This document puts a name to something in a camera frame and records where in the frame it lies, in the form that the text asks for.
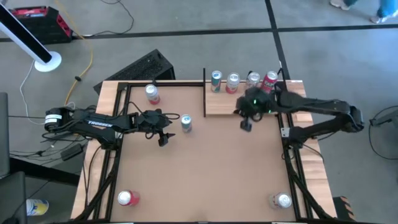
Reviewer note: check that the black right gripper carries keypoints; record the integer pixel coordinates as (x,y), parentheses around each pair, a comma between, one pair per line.
(259,102)

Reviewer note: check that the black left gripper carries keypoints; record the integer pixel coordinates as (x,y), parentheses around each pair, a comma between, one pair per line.
(147,121)

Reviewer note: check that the silver Diet Coke can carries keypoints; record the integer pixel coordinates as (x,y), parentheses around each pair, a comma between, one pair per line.
(252,77)
(283,200)

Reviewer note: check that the red Fanta can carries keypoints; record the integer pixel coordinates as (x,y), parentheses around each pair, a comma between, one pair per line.
(126,198)
(269,82)

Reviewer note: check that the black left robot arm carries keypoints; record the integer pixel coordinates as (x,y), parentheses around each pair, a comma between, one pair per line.
(99,123)

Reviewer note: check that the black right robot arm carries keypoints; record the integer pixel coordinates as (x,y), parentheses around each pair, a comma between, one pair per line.
(317,104)

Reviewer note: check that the silver mounting plate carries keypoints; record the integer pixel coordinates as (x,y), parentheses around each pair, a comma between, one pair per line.
(285,132)

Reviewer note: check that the black perforated crate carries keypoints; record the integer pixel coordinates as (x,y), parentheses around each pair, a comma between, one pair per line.
(143,67)

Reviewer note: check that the black power adapter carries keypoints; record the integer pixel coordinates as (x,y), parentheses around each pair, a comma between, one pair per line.
(71,152)

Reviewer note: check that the white black pole stand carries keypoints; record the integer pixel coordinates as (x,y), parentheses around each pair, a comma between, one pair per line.
(48,63)

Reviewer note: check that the black striped step block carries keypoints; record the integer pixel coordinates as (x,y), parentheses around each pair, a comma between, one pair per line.
(342,211)

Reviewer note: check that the yellow blue white bag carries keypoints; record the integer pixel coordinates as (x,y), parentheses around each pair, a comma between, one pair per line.
(37,207)

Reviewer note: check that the red black toolbox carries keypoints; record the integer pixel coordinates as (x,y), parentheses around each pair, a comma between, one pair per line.
(43,29)

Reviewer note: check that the grey cabinet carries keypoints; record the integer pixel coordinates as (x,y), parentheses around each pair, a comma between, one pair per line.
(3,133)

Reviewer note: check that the person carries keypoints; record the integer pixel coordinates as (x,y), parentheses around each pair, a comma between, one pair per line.
(387,9)

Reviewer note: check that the wooden shelf with black frame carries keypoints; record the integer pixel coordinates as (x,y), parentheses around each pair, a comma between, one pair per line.
(220,104)

